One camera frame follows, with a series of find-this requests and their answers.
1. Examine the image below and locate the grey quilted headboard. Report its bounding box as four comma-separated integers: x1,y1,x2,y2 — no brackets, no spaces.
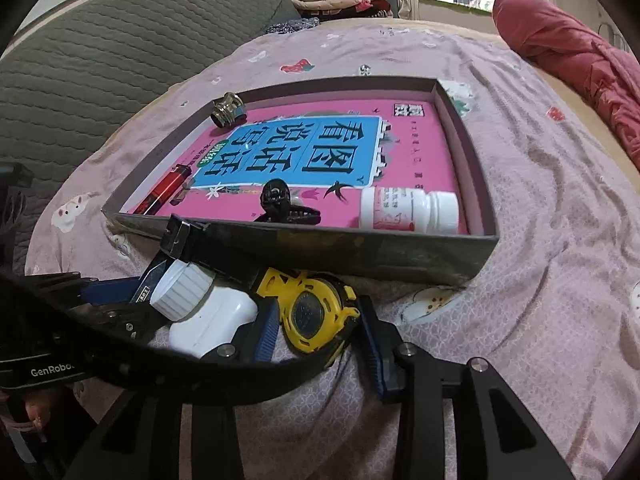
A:
0,0,301,281

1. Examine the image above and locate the black belt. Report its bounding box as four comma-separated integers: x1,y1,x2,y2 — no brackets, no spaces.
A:
0,214,361,406

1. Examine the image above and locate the red lighter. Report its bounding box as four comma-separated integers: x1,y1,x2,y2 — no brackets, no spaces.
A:
132,164,192,216

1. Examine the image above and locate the dark floral cloth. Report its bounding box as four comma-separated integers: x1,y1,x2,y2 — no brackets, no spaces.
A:
264,16,321,36

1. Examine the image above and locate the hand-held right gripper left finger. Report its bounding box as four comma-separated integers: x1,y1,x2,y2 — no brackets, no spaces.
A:
65,300,281,480

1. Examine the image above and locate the pink printed blanket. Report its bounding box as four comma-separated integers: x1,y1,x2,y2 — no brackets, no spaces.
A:
25,17,640,480

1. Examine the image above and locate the shallow cardboard box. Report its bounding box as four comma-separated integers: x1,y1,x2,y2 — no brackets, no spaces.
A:
102,76,500,286

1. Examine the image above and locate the red quilt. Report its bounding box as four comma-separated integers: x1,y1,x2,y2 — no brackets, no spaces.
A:
492,0,640,171

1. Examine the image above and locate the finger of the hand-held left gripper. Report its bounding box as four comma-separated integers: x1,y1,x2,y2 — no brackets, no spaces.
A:
30,271,146,311
67,252,173,346

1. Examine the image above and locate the silver metal fitting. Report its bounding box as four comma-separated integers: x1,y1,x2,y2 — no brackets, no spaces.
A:
210,92,248,127

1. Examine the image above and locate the person's left hand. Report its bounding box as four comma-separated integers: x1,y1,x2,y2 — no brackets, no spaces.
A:
25,389,57,431

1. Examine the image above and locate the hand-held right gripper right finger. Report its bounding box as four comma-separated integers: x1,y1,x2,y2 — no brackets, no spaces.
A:
356,295,576,480

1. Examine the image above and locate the plain white bottle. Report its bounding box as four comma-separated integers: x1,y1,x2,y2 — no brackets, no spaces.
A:
150,260,259,360

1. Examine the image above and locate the white pill bottle red label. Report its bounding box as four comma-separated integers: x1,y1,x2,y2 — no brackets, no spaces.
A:
359,186,460,234

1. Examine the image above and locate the pink book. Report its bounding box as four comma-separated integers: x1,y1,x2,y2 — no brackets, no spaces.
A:
127,97,468,236

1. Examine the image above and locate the black hair clip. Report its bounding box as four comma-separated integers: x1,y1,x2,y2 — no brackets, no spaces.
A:
252,178,322,226

